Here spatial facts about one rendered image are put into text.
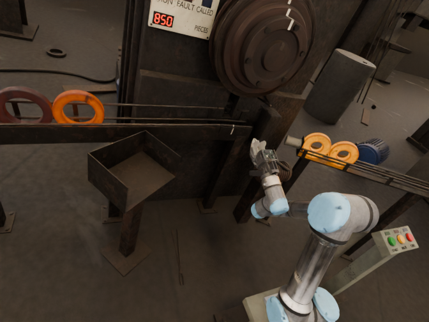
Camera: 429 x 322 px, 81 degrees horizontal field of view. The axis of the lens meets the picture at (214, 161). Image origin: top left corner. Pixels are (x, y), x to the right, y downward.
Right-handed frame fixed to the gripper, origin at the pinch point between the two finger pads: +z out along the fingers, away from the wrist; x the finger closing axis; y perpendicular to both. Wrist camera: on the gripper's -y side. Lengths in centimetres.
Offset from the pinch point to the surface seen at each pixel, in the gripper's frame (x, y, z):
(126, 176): 56, -13, -11
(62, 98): 79, -4, 19
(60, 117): 80, -13, 16
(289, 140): -34.0, -10.3, 9.2
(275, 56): 3.1, 32.3, 19.4
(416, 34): -1028, -140, 615
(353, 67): -229, -43, 150
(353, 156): -64, 1, -8
